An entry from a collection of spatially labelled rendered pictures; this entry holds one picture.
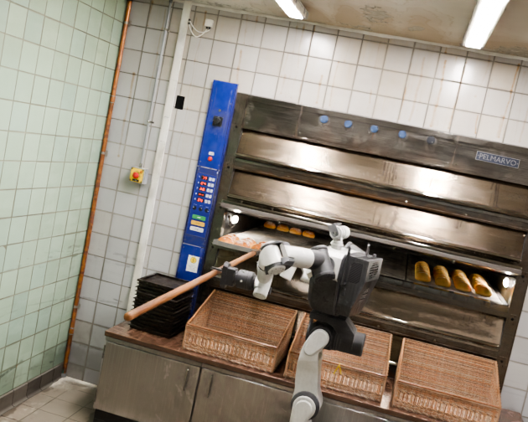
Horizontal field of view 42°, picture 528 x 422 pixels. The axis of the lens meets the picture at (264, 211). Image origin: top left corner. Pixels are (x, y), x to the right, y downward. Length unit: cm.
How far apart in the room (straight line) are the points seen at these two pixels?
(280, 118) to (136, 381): 180
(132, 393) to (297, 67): 218
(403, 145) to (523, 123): 68
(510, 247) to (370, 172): 92
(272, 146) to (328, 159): 36
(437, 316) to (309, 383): 114
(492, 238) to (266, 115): 154
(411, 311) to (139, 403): 169
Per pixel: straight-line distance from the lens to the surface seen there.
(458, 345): 429
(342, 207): 418
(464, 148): 418
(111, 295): 467
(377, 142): 417
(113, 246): 461
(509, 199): 419
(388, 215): 417
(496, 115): 419
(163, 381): 405
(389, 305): 424
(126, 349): 409
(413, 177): 416
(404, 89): 418
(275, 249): 291
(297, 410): 342
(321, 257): 305
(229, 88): 430
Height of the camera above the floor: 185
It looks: 6 degrees down
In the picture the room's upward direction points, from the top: 12 degrees clockwise
